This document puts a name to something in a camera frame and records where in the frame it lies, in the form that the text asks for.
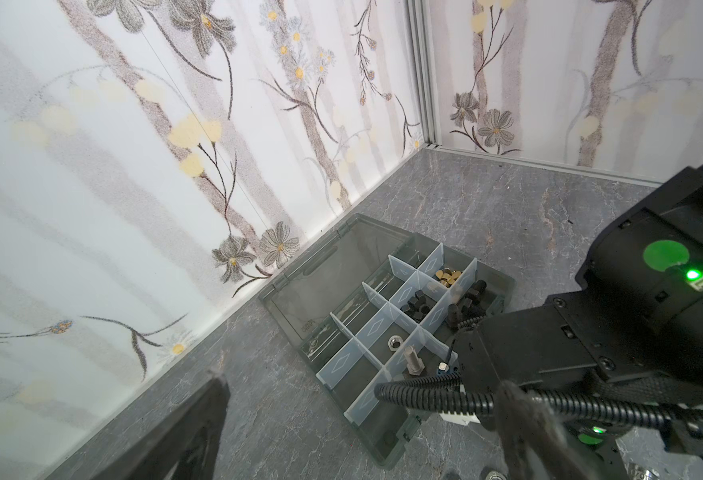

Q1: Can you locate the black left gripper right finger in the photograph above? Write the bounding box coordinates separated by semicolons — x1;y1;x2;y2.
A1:
493;381;601;479

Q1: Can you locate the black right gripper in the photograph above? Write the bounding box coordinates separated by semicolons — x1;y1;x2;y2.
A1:
455;290;633;479

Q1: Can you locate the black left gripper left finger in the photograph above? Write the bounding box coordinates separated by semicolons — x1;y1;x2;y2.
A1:
96;374;231;480

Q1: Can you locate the black hex bolt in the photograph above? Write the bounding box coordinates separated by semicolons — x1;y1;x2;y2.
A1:
445;304;477;331
465;280;487;304

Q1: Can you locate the brass wing nut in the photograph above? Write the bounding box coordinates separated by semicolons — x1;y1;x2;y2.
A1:
435;268;463;288

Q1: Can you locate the silver hex bolt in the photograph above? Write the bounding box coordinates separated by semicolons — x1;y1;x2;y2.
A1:
403;346;425;377

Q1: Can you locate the black nut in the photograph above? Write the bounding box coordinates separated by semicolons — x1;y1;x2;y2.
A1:
401;290;435;323

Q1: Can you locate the silver hex nut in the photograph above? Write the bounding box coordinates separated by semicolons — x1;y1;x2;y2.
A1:
387;335;403;352

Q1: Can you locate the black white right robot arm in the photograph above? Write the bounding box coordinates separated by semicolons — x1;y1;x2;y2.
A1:
431;165;703;462

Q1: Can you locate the green plastic organizer box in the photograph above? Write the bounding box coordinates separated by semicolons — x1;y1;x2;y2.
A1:
261;214;515;469

